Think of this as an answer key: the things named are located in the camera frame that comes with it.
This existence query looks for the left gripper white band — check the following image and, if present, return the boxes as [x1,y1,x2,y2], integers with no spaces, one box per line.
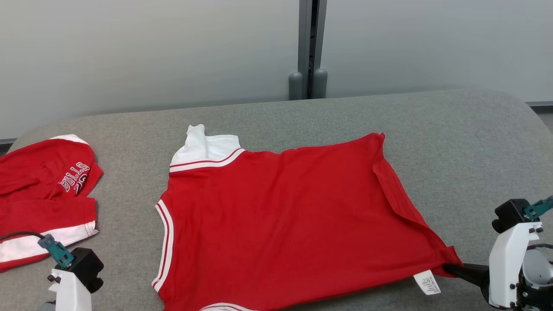
[47,267,93,311]

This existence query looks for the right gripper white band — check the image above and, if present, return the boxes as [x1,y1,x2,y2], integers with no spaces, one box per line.
[443,221,553,311]

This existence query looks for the red shorts with white stripe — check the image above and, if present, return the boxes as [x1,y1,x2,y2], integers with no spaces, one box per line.
[0,134,104,274]

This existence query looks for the red basketball jersey number 23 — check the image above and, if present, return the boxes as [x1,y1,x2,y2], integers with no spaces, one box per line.
[151,124,463,311]

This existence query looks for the left camera cable teal connector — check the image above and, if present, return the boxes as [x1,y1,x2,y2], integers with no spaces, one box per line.
[0,231,75,269]

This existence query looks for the camera cable teal connector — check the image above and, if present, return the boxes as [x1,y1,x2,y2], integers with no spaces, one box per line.
[0,231,75,269]
[524,195,553,221]

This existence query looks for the right camera cable teal connector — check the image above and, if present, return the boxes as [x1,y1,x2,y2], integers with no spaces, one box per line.
[524,195,553,221]

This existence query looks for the grey wall partition post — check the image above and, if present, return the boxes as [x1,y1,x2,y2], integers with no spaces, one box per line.
[288,0,329,101]

